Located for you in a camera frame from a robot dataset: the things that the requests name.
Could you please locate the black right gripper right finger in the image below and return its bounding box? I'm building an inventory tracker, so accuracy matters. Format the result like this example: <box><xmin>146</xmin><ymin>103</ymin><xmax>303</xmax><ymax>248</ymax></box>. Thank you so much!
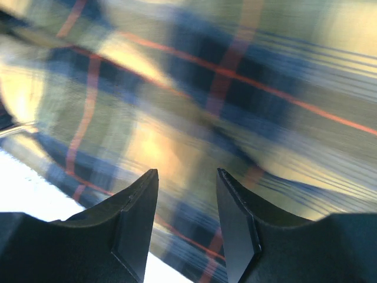
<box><xmin>216</xmin><ymin>169</ymin><xmax>376</xmax><ymax>282</ymax></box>

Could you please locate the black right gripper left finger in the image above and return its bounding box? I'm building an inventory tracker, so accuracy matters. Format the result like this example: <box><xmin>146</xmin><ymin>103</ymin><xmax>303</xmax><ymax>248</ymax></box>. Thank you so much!
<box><xmin>1</xmin><ymin>169</ymin><xmax>158</xmax><ymax>282</ymax></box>

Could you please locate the yellow plaid long sleeve shirt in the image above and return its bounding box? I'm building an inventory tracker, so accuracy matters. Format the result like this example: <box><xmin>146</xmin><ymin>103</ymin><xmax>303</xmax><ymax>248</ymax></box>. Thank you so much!
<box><xmin>1</xmin><ymin>1</ymin><xmax>376</xmax><ymax>282</ymax></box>

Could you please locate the floral tablecloth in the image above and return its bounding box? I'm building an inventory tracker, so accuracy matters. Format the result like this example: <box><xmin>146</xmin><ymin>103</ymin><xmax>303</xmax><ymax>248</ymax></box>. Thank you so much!
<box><xmin>0</xmin><ymin>147</ymin><xmax>192</xmax><ymax>283</ymax></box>

